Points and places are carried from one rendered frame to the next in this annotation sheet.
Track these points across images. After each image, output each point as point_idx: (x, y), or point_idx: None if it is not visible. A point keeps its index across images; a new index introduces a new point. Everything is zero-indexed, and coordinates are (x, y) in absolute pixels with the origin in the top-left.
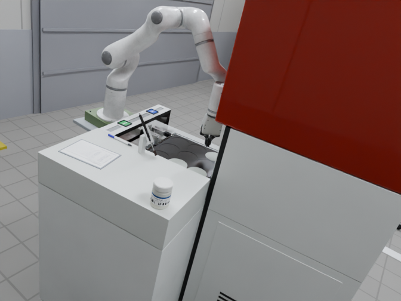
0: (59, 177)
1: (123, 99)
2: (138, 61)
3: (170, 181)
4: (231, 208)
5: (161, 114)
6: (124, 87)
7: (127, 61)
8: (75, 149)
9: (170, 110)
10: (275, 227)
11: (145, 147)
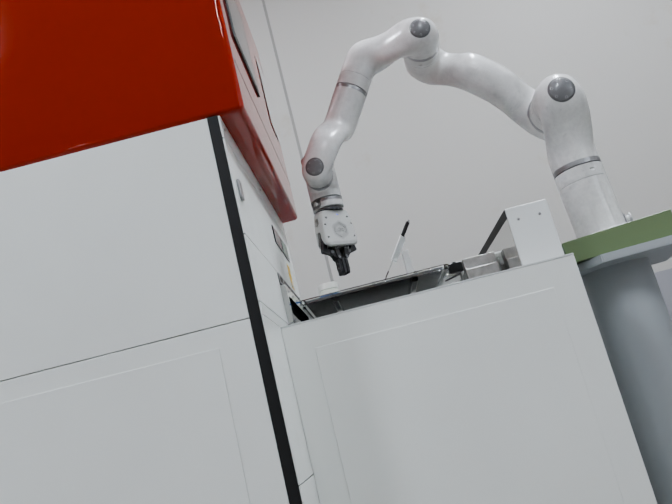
0: None
1: (562, 197)
2: (539, 107)
3: (321, 284)
4: None
5: (496, 224)
6: (551, 171)
7: (532, 120)
8: None
9: (504, 213)
10: None
11: (406, 269)
